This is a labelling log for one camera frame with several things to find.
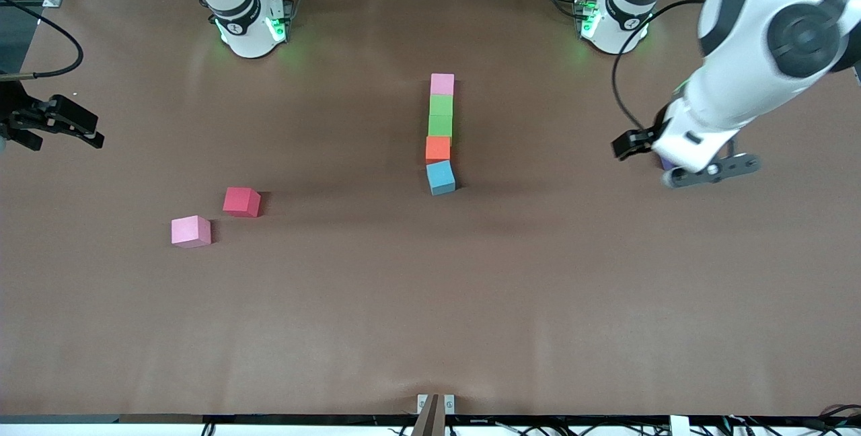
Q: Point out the green foam cube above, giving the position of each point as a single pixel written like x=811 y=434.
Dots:
x=440 y=107
x=440 y=127

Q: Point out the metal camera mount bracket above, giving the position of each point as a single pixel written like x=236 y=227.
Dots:
x=435 y=416

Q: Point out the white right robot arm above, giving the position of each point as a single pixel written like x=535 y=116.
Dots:
x=242 y=25

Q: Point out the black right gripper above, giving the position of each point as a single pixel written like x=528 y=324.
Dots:
x=15 y=115

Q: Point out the light blue foam cube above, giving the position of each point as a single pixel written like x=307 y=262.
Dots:
x=440 y=177

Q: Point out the purple foam cube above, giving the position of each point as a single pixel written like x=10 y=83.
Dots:
x=666 y=164

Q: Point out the crimson pink foam cube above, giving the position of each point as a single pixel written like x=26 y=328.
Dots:
x=241 y=204

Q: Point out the light pink foam cube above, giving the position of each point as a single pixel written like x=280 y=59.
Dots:
x=190 y=233
x=442 y=85

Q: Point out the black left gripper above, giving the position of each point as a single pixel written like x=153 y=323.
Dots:
x=647 y=137

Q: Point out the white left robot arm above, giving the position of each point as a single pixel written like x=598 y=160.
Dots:
x=733 y=86

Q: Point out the orange foam cube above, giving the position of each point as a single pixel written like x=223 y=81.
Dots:
x=438 y=149

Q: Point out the brown table cover mat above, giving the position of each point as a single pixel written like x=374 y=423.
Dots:
x=430 y=321

